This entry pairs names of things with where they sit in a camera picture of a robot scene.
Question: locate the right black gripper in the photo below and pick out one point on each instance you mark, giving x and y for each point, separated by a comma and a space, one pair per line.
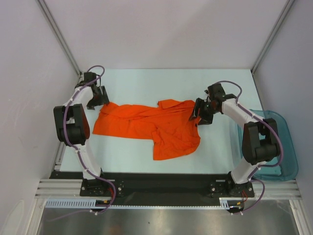
206, 119

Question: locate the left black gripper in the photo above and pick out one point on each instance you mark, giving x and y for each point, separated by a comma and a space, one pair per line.
103, 99

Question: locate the orange t-shirt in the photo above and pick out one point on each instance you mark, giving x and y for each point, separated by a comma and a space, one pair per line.
167, 125

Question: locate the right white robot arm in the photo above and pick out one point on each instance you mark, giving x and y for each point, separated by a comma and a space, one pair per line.
260, 144

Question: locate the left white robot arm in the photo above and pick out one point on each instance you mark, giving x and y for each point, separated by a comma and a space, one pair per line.
72, 128

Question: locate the teal plastic bin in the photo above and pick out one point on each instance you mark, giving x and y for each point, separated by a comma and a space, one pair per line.
288, 168

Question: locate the left aluminium frame post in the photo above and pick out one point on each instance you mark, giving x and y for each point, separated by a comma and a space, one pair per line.
43, 6

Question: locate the aluminium frame post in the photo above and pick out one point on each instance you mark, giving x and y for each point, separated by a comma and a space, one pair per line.
43, 6
272, 35

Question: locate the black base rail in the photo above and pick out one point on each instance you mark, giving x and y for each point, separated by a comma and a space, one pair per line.
173, 189

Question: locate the white cable duct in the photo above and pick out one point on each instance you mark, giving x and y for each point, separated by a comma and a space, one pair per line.
101, 204

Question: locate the right aluminium frame post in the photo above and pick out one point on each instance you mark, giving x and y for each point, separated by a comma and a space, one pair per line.
272, 35

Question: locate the aluminium front rail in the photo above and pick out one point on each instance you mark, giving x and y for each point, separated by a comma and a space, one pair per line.
58, 188

